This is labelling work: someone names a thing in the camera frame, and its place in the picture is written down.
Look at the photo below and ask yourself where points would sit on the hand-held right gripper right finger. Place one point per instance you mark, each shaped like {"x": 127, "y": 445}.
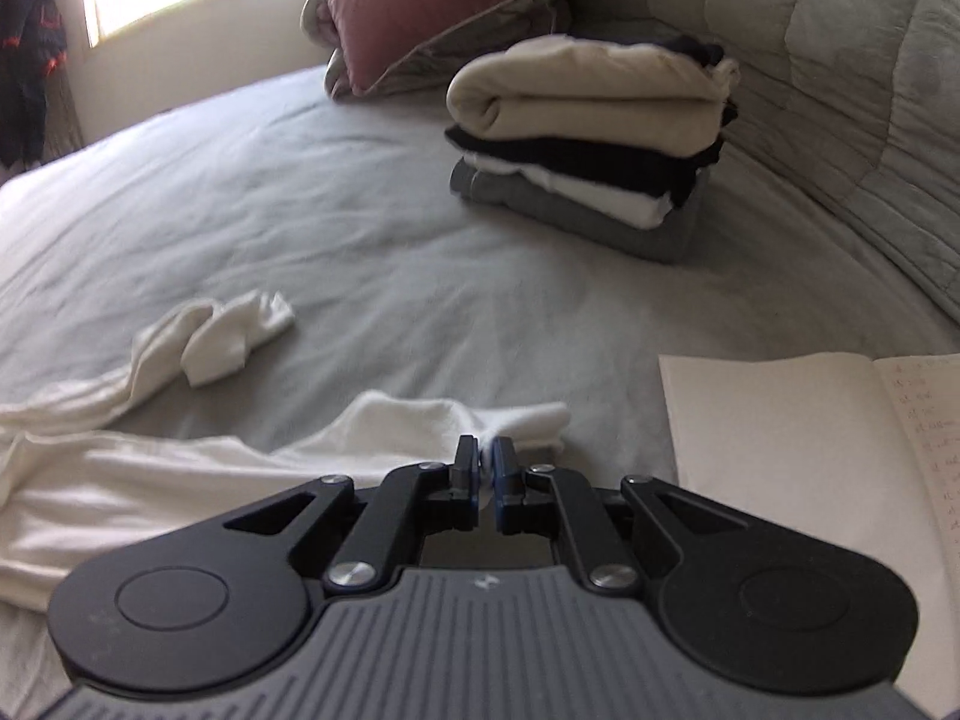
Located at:
{"x": 499, "y": 481}

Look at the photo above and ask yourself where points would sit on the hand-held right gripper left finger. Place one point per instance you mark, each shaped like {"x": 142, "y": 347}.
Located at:
{"x": 474, "y": 481}

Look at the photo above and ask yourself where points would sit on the white long-sleeve shirt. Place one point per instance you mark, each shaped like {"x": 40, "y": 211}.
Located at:
{"x": 150, "y": 480}

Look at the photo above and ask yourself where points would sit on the stack of folded clothes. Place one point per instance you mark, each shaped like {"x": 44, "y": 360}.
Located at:
{"x": 562, "y": 154}

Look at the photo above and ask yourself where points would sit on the grey folded garment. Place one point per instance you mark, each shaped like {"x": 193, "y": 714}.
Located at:
{"x": 570, "y": 223}

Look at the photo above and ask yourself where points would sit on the open paper notebook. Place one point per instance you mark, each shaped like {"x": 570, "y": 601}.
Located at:
{"x": 787, "y": 450}

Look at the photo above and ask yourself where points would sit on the bed with grey sheet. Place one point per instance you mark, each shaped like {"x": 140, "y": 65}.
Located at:
{"x": 337, "y": 225}

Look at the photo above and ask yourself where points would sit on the white folded garment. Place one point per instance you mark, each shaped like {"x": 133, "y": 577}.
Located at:
{"x": 600, "y": 199}

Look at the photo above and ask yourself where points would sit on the beige folded garment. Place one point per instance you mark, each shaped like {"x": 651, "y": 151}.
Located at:
{"x": 585, "y": 97}

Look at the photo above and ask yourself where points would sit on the pink pillow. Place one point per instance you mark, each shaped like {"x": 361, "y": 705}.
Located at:
{"x": 435, "y": 0}

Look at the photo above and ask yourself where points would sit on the grey quilted blanket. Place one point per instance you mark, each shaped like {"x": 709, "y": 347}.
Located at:
{"x": 825, "y": 52}

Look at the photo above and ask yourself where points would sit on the dark hanging jacket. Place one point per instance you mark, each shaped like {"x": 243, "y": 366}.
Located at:
{"x": 26, "y": 67}

